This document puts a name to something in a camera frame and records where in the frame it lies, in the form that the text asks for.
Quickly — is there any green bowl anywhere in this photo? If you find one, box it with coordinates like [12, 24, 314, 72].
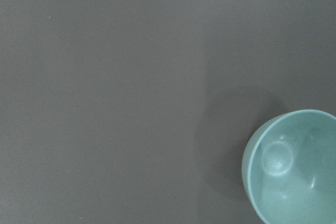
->
[241, 110, 335, 223]

